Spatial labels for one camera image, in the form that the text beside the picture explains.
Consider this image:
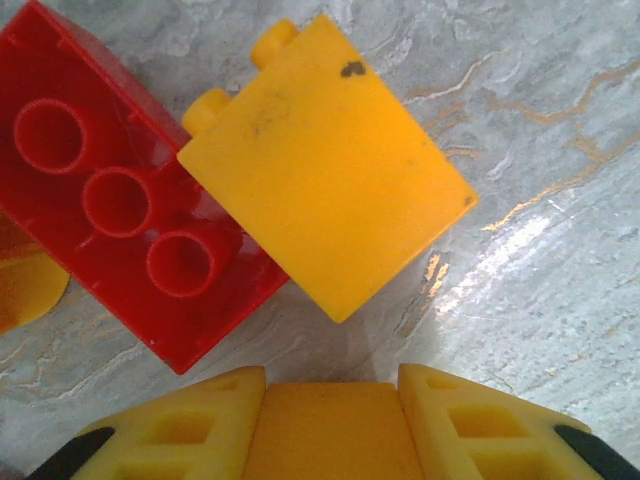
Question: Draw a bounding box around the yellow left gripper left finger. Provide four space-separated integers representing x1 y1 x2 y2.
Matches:
24 365 267 480

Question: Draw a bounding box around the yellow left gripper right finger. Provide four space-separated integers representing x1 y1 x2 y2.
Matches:
397 363 640 480

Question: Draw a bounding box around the yellow round lego piece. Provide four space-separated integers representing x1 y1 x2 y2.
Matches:
0 214 70 337

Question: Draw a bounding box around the red lego brick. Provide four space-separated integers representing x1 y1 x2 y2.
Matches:
0 0 291 376

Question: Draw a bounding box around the orange lego brick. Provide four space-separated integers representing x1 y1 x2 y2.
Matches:
177 13 480 325

